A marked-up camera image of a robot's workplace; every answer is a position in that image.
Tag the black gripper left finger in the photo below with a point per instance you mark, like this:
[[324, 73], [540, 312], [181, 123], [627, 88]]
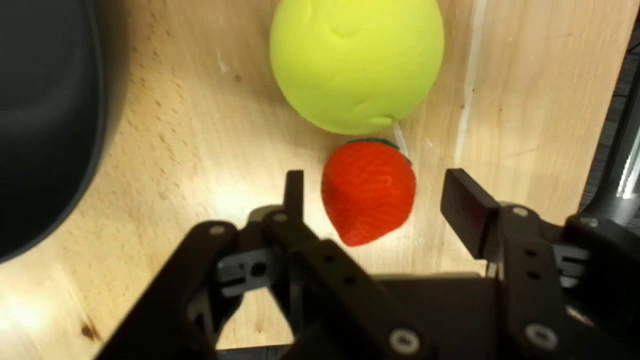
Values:
[[321, 293]]

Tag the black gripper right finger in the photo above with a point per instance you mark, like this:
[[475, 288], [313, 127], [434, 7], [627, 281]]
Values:
[[533, 281]]

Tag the red toy strawberry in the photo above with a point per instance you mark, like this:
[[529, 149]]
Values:
[[368, 193]]

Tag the yellow-green round toy fruit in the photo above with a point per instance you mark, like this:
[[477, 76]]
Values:
[[356, 60]]

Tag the black plastic bowl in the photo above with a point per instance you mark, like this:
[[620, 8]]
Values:
[[40, 121]]

